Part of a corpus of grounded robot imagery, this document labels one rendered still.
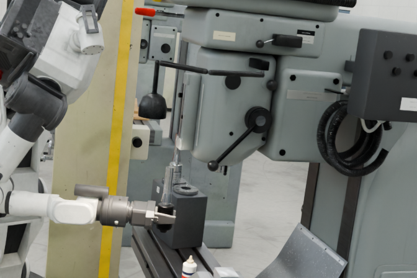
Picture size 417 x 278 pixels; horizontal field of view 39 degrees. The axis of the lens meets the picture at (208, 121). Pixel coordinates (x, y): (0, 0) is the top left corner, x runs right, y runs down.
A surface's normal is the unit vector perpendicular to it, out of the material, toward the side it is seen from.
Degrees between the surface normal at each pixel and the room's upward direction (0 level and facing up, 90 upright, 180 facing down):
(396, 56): 90
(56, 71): 95
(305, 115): 90
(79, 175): 90
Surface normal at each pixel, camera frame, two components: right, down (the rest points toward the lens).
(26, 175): 0.61, 0.28
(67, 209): 0.04, 0.19
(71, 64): 0.59, -0.34
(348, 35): 0.30, 0.20
